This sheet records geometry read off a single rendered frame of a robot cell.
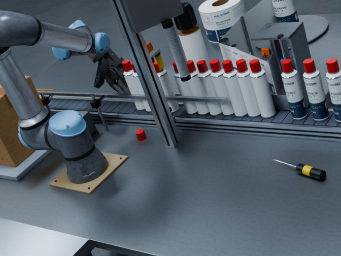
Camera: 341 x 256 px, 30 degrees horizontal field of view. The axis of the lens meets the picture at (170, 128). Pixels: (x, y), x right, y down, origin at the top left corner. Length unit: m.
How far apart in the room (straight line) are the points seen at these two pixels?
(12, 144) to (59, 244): 0.62
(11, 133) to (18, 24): 0.59
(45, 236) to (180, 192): 0.45
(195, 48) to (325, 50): 0.50
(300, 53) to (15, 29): 0.90
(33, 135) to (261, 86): 0.81
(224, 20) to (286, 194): 1.13
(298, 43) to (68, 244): 0.96
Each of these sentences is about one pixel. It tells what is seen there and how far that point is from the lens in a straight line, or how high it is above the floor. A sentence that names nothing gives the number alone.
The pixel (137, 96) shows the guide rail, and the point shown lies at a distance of 2.41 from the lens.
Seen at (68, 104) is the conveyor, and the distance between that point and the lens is 2.78.
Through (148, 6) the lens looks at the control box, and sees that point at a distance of 2.02.
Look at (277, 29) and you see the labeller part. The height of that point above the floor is 1.14.
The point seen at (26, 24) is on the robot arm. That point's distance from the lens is 2.07.
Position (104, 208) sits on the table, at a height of 0.83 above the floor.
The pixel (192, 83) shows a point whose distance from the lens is 2.22.
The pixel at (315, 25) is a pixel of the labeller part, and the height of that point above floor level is 0.89.
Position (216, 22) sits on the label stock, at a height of 0.98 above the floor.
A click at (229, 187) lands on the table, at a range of 1.96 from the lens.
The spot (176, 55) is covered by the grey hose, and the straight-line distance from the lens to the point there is 2.07.
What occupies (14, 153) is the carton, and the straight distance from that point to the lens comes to 2.53.
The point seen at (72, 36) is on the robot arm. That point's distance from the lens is 2.22.
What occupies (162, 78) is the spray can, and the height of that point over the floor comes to 1.03.
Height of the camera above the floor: 1.94
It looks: 28 degrees down
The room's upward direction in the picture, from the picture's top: 20 degrees counter-clockwise
